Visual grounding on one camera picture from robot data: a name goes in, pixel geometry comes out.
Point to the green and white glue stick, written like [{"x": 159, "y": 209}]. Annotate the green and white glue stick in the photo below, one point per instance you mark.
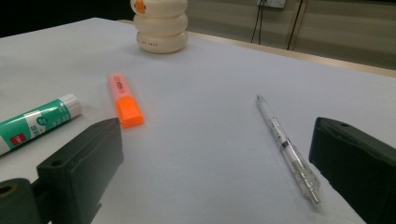
[{"x": 40, "y": 121}]

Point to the cream ribbed pen holder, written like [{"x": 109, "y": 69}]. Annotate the cream ribbed pen holder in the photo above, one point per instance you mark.
[{"x": 160, "y": 28}]

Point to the clear ballpoint pen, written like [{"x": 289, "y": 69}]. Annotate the clear ballpoint pen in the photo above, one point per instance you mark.
[{"x": 286, "y": 146}]

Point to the white table sheet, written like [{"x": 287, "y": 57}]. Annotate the white table sheet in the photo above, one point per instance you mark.
[{"x": 202, "y": 124}]

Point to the orange highlighter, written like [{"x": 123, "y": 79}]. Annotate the orange highlighter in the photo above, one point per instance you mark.
[{"x": 126, "y": 105}]

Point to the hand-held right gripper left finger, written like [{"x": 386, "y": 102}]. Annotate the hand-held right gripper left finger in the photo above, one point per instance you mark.
[{"x": 81, "y": 161}]

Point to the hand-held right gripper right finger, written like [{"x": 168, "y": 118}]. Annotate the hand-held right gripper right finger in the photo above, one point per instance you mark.
[{"x": 358, "y": 165}]

